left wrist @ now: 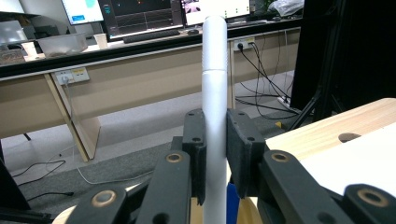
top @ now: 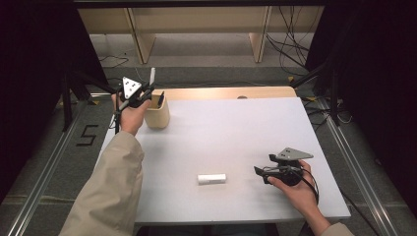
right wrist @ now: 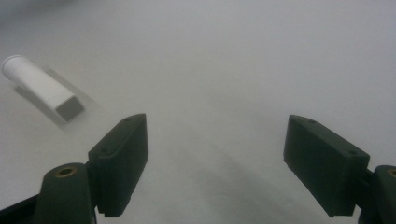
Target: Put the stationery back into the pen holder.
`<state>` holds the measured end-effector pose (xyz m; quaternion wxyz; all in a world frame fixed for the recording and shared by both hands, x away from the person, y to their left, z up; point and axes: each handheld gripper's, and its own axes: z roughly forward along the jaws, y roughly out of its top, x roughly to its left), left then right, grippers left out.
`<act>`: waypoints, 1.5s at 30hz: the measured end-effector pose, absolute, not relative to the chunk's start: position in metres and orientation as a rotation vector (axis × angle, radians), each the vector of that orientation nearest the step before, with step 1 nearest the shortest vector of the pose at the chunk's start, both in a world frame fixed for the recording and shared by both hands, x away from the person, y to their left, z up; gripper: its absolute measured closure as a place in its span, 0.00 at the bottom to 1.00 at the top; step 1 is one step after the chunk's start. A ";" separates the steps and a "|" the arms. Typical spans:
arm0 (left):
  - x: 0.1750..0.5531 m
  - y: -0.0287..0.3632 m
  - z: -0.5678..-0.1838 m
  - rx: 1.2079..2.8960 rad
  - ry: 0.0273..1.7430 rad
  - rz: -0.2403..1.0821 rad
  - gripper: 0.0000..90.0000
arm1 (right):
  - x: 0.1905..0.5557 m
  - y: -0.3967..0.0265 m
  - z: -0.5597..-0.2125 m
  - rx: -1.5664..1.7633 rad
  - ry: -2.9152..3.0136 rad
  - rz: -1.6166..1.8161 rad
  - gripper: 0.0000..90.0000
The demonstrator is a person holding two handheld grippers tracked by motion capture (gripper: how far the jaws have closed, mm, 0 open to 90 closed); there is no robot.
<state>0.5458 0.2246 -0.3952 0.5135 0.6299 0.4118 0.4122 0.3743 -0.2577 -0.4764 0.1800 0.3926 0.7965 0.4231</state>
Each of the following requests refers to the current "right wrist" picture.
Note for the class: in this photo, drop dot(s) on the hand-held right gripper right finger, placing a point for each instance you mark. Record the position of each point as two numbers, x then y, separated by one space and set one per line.
323 165

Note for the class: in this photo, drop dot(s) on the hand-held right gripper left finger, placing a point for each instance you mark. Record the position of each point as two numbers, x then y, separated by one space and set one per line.
120 161

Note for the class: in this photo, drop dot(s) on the white tube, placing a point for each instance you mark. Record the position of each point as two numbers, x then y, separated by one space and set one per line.
37 82

